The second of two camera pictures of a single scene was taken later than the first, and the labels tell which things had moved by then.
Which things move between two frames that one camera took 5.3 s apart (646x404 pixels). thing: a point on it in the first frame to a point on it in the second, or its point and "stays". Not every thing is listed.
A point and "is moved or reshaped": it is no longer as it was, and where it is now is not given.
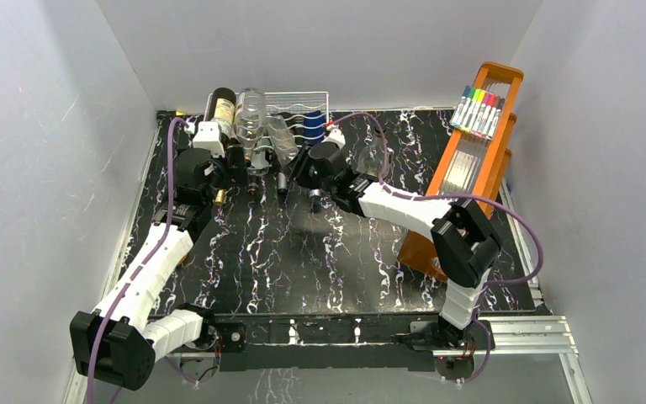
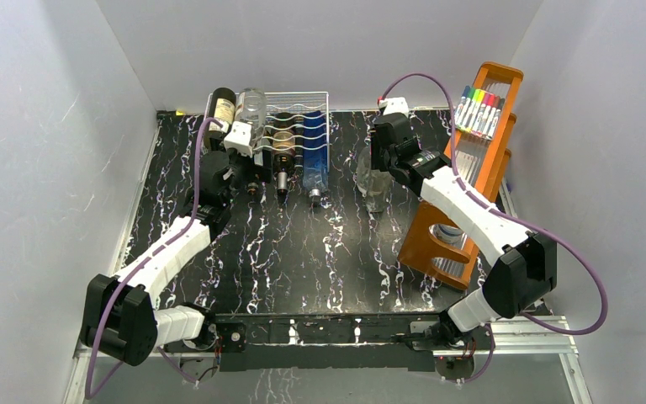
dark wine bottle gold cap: x=223 y=106 stays
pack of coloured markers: x=478 y=112 stays
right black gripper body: x=303 y=171 to x=379 y=158
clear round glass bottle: x=250 y=118 stays
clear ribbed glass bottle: x=284 y=143 is moved or reshaped
